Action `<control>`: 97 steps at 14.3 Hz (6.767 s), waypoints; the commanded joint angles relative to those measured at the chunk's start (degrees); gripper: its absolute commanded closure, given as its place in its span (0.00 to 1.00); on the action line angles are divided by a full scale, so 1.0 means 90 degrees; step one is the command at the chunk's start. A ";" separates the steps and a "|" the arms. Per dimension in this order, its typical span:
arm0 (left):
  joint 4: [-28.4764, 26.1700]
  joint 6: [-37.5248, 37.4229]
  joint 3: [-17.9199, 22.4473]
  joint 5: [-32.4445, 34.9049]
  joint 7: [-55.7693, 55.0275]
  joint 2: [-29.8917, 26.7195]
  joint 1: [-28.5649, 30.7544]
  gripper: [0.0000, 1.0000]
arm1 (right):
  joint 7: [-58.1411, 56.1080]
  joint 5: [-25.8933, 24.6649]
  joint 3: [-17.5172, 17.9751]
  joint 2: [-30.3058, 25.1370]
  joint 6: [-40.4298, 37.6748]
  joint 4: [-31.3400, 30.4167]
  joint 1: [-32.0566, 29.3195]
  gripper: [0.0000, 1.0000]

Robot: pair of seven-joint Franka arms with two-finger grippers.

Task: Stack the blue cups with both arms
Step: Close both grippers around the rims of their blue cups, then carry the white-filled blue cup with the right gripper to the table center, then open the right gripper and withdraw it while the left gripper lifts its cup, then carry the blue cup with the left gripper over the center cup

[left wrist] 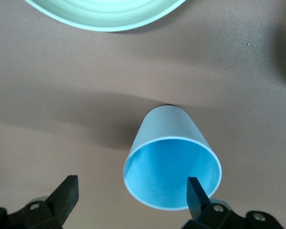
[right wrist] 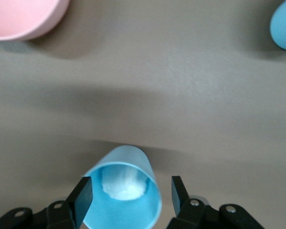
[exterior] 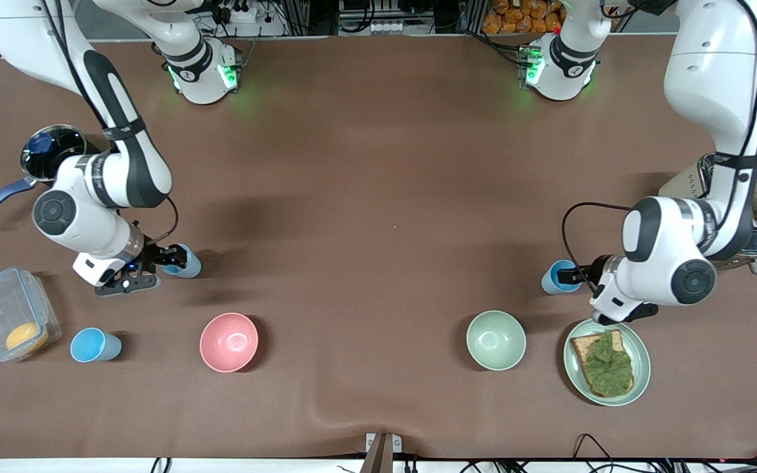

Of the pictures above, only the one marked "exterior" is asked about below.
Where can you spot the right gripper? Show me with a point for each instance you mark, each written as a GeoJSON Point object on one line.
{"type": "Point", "coordinates": [152, 255]}

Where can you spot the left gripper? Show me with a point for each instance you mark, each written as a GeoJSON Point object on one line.
{"type": "Point", "coordinates": [596, 269]}

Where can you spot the blue plastic cup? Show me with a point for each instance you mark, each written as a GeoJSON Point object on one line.
{"type": "Point", "coordinates": [554, 279]}
{"type": "Point", "coordinates": [191, 266]}
{"type": "Point", "coordinates": [92, 345]}

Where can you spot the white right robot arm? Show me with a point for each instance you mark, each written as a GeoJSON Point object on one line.
{"type": "Point", "coordinates": [122, 177]}

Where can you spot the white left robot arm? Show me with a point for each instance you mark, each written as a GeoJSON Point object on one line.
{"type": "Point", "coordinates": [713, 66]}

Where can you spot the toasted bread slice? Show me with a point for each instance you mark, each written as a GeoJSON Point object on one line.
{"type": "Point", "coordinates": [581, 348]}

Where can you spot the green lettuce leaf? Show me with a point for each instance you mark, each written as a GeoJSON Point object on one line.
{"type": "Point", "coordinates": [608, 368]}

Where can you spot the pale green plate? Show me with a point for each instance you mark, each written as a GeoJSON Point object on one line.
{"type": "Point", "coordinates": [641, 361]}

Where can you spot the pink bowl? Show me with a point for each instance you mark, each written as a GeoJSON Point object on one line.
{"type": "Point", "coordinates": [229, 341]}

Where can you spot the pale green bowl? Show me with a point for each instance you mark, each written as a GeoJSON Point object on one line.
{"type": "Point", "coordinates": [495, 340]}

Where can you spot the glass lid with blue knob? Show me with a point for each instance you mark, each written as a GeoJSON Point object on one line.
{"type": "Point", "coordinates": [66, 141]}

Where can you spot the yellow orange food piece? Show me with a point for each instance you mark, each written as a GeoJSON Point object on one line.
{"type": "Point", "coordinates": [25, 337]}

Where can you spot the brown table cover mat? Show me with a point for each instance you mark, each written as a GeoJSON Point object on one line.
{"type": "Point", "coordinates": [378, 164]}

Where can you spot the white power strip with plugs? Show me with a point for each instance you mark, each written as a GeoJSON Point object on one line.
{"type": "Point", "coordinates": [247, 13]}

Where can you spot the bag of orange buns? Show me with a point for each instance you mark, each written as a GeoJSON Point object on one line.
{"type": "Point", "coordinates": [516, 16]}

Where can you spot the small white power strip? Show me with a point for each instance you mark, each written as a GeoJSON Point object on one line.
{"type": "Point", "coordinates": [386, 27]}

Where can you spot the metal table edge bracket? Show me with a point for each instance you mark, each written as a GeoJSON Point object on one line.
{"type": "Point", "coordinates": [382, 453]}

